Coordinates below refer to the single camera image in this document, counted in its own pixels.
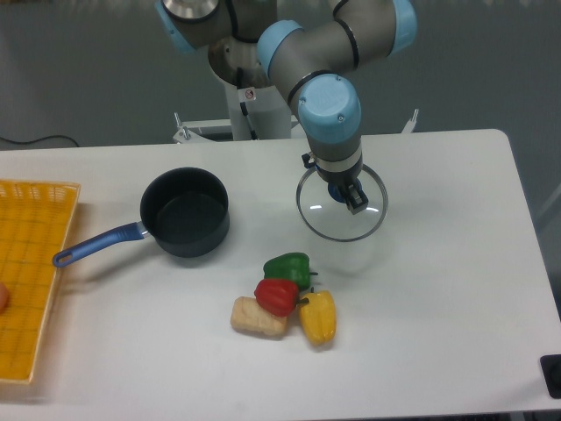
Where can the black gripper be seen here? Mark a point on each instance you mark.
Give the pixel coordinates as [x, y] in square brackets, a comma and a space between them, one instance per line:
[344, 168]

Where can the glass lid blue knob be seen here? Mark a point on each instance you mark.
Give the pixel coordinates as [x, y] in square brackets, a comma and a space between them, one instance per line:
[325, 212]

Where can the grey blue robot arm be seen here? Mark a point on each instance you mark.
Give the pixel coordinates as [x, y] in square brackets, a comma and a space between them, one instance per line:
[307, 68]

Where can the green bell pepper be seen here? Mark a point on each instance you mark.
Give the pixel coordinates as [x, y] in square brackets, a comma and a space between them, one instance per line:
[294, 267]

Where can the yellow bell pepper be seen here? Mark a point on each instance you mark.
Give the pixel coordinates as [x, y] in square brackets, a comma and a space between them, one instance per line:
[318, 317]

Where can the red bell pepper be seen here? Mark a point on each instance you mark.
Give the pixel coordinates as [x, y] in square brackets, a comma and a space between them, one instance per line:
[278, 296]

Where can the beige bread piece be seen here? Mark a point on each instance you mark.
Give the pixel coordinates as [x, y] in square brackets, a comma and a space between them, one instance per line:
[248, 316]

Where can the black table-edge device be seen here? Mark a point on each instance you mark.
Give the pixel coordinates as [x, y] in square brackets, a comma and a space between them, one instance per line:
[551, 367]

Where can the yellow woven basket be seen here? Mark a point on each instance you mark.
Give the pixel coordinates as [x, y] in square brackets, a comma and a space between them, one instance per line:
[36, 217]

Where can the orange round object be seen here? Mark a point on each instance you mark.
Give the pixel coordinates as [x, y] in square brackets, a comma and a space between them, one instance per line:
[4, 296]

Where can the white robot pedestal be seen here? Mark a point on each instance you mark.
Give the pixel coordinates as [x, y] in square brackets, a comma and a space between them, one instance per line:
[256, 108]

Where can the dark saucepan blue handle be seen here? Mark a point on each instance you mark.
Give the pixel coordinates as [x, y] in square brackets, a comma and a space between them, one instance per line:
[185, 210]

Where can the white base frame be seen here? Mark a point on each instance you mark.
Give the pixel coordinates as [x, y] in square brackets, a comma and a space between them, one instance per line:
[219, 130]

